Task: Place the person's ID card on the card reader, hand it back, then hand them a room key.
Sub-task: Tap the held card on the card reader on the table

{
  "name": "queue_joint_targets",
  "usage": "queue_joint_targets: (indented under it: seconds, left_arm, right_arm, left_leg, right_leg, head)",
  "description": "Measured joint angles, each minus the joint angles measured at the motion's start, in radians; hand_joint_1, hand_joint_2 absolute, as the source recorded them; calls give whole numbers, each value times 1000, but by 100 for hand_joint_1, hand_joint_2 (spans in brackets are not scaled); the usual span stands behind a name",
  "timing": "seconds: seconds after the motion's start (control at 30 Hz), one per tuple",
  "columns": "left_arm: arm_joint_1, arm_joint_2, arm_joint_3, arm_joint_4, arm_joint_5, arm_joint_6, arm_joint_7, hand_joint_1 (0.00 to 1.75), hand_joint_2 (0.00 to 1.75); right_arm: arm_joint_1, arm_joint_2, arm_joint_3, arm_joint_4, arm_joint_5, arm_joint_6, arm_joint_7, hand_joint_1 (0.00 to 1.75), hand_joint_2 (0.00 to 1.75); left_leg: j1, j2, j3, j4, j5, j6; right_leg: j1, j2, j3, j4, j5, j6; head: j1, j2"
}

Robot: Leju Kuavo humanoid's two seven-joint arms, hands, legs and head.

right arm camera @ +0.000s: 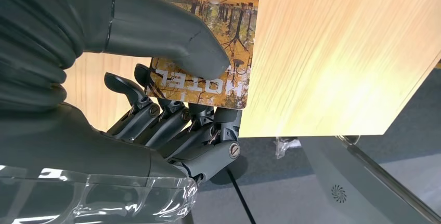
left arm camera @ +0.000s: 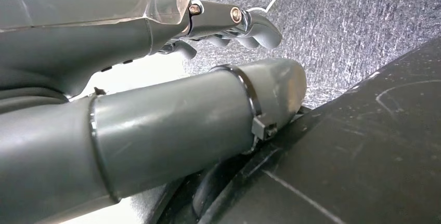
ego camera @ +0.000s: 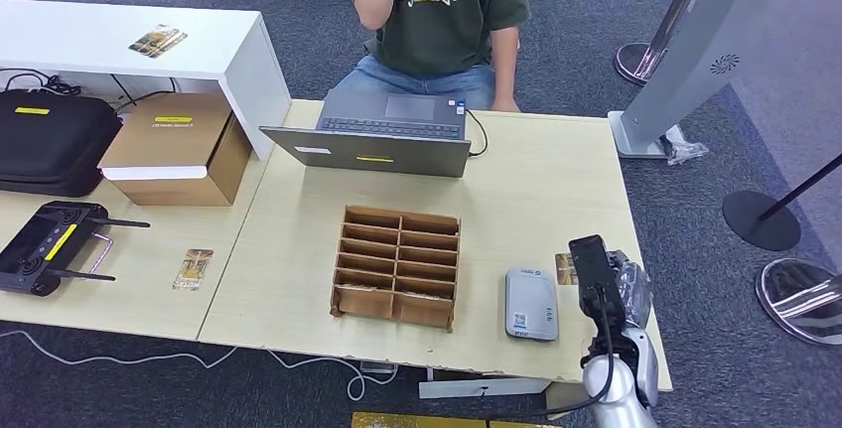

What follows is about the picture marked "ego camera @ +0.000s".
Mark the silver kiosk stand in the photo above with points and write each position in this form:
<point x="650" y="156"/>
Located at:
<point x="697" y="50"/>

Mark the grey power adapter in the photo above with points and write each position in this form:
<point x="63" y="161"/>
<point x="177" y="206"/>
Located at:
<point x="378" y="368"/>

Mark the black remote controller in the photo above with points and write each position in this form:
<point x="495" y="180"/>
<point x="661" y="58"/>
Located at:
<point x="39" y="247"/>

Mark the person's left hand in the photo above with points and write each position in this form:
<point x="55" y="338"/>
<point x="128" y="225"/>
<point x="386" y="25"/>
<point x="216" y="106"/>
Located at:
<point x="505" y="106"/>

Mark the black carrying case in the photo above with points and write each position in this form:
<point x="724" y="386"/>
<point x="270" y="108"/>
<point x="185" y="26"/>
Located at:
<point x="52" y="149"/>

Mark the brown cardboard box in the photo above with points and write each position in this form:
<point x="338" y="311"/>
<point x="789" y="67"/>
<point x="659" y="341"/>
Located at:
<point x="168" y="149"/>

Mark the slotted room key card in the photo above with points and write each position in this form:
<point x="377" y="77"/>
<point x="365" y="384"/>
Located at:
<point x="358" y="287"/>

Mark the clear plastic bag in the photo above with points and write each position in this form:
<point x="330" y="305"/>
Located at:
<point x="685" y="151"/>

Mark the chrome stanchion post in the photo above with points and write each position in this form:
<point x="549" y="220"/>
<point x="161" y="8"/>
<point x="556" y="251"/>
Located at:
<point x="635" y="63"/>

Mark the grey card reader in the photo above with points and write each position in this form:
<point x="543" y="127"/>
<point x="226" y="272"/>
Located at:
<point x="529" y="306"/>

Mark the round chrome stanchion base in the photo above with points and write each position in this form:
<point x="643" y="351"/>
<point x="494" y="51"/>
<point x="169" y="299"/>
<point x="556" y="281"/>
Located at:
<point x="789" y="293"/>

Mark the grey laptop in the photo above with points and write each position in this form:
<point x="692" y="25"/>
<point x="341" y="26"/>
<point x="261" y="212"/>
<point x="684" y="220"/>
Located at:
<point x="368" y="155"/>

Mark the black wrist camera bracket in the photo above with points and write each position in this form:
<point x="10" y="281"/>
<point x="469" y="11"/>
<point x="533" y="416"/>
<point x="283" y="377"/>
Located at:
<point x="592" y="267"/>

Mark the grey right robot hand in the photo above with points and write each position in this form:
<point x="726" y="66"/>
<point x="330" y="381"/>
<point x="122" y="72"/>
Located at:
<point x="635" y="293"/>

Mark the yellow base block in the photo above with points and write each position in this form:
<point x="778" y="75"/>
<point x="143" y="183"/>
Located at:
<point x="408" y="421"/>

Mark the person's left forearm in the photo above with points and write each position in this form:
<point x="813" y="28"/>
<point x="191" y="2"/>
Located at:
<point x="505" y="63"/>

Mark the wooden card organizer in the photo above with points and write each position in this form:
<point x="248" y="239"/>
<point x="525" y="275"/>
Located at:
<point x="394" y="267"/>

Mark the beige table leg panel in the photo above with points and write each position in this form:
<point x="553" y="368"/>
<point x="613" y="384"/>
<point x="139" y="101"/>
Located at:
<point x="562" y="402"/>

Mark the white table crossbar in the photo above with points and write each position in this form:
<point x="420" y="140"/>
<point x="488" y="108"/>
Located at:
<point x="480" y="389"/>

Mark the gold printed ID card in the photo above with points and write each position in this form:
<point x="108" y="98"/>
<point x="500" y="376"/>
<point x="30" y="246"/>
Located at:
<point x="564" y="270"/>

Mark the person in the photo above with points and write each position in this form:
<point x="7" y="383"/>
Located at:
<point x="447" y="30"/>

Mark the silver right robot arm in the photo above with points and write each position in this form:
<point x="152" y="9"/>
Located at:
<point x="621" y="385"/>

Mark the white shelf bench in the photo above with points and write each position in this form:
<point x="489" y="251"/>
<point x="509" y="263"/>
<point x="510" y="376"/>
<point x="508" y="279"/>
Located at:
<point x="256" y="89"/>

